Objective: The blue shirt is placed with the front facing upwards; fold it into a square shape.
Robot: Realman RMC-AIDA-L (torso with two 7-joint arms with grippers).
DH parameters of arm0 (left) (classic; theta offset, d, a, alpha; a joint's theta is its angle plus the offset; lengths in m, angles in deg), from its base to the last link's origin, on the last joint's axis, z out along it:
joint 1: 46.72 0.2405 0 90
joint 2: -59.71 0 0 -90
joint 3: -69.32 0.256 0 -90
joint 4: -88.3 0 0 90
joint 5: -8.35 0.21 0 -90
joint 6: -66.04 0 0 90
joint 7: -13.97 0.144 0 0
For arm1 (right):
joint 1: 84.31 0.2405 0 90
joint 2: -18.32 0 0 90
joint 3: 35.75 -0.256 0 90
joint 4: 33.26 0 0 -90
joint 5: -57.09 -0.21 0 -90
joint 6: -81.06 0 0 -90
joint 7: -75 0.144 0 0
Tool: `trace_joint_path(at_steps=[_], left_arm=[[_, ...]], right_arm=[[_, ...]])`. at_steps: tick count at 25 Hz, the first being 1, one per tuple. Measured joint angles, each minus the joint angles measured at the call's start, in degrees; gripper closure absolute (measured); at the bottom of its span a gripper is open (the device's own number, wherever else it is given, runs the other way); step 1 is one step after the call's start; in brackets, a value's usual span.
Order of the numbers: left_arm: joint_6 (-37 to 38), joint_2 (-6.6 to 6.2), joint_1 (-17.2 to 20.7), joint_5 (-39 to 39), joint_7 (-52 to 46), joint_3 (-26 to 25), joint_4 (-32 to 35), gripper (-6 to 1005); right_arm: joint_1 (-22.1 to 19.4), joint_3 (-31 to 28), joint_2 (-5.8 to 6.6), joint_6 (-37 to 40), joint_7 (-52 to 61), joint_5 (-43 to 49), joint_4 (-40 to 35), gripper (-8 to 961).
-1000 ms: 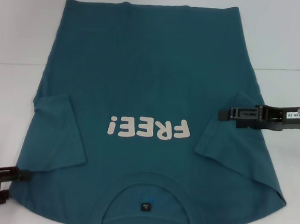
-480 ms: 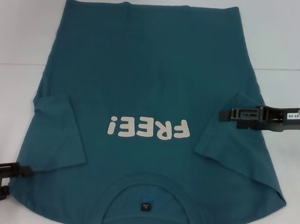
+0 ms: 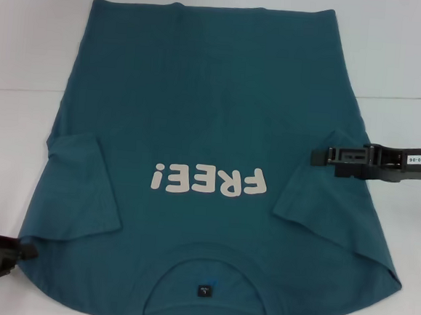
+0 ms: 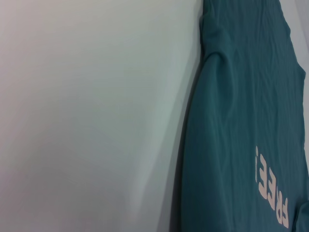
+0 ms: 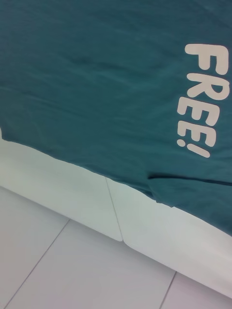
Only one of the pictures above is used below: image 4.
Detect teal T-shirt with FREE! print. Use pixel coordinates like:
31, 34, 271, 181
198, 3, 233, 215
172, 0, 309, 232

